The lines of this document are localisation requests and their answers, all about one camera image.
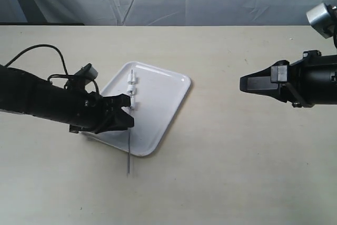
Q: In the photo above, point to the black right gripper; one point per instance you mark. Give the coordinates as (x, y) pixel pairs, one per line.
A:
(285, 76)

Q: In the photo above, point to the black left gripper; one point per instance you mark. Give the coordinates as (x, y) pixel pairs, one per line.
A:
(91, 112)

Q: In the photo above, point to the white marshmallow bottom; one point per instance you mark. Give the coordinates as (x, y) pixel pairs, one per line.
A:
(133, 103)

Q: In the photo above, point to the white marshmallow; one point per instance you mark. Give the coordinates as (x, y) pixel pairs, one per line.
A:
(131, 90)
(133, 103)
(132, 79)

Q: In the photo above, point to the white marshmallow top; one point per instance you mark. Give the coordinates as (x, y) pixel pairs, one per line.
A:
(132, 79)

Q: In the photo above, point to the thin metal skewer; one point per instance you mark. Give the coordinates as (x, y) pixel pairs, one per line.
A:
(129, 147)

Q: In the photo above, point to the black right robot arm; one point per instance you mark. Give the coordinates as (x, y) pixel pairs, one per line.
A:
(307, 82)

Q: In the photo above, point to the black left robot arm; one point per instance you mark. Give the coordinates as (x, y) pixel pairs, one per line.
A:
(26, 93)

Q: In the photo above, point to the white rectangular plastic tray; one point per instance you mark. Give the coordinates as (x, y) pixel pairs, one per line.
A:
(159, 94)

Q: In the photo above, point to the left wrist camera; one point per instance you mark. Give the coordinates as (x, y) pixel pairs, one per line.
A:
(88, 73)

